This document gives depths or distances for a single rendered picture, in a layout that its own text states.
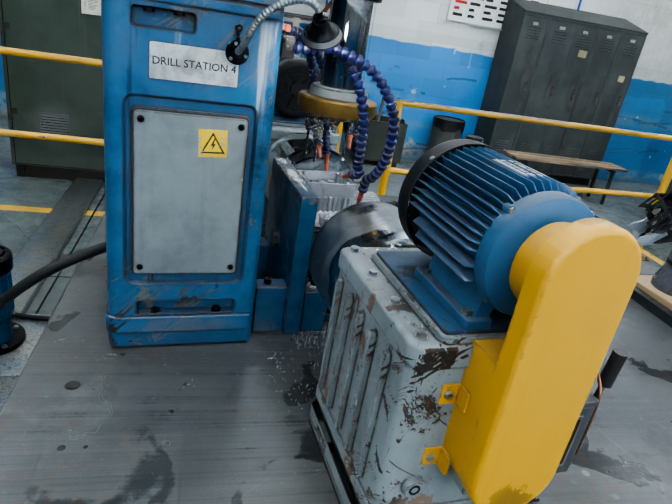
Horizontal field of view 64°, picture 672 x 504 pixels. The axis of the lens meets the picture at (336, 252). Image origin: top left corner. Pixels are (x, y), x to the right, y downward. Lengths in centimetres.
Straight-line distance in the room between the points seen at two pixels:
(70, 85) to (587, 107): 559
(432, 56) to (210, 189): 583
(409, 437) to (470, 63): 640
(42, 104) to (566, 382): 431
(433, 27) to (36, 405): 614
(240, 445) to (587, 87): 664
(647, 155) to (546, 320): 813
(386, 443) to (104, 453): 48
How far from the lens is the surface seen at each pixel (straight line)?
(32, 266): 330
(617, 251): 62
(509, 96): 673
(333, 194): 126
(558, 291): 59
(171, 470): 96
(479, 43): 698
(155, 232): 109
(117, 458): 99
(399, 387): 70
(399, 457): 76
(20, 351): 193
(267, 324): 127
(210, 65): 101
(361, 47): 122
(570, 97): 715
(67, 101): 459
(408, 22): 663
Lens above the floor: 150
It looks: 24 degrees down
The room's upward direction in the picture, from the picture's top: 10 degrees clockwise
